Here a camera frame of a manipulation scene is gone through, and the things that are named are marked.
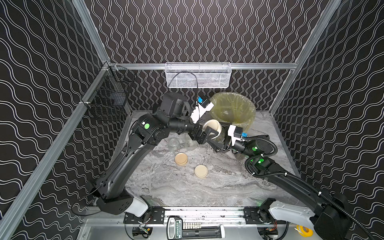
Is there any trash bin with yellow bag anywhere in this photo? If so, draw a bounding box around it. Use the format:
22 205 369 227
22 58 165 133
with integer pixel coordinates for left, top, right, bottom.
210 92 256 132

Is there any jar with cream lid back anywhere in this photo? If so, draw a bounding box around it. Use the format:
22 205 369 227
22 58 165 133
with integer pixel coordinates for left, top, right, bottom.
213 130 231 144

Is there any black wire basket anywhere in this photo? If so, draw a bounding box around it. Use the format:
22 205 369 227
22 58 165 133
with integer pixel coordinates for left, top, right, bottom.
85 65 137 122

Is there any jar with red lid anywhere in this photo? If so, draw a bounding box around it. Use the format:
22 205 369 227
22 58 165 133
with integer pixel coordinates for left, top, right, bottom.
234 153 246 160

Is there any cream lid of back jar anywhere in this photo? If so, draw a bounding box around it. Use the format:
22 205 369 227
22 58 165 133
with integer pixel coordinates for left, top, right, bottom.
203 119 223 132

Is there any tan jar lid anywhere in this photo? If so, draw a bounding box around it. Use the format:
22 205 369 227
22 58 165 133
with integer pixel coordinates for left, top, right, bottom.
175 153 188 167

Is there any jar with cream lid front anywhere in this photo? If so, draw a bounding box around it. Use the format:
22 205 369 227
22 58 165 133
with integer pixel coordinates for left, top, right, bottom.
185 140 199 151

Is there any yellow tape roll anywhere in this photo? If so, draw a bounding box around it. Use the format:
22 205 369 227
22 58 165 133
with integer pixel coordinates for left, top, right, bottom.
296 225 314 238

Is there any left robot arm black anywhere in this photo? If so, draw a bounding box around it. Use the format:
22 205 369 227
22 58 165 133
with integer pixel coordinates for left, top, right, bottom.
89 93 218 217

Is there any jar with cream lid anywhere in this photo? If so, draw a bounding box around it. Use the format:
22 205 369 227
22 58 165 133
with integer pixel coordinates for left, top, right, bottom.
185 140 199 151
213 130 231 144

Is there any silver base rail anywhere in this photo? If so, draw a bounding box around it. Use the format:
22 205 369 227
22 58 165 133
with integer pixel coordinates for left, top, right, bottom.
83 206 301 226

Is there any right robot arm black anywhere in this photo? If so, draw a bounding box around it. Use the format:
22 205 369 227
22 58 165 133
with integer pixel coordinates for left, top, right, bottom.
204 132 353 240

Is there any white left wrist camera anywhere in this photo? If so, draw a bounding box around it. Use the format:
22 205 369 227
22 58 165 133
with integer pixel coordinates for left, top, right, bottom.
191 97 214 124

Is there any white wire mesh basket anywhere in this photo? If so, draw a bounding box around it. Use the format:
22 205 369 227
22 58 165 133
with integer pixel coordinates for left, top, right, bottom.
165 62 232 89

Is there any glass jar with tea leaves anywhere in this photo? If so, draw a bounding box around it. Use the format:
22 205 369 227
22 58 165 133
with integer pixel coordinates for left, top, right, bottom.
167 138 181 152

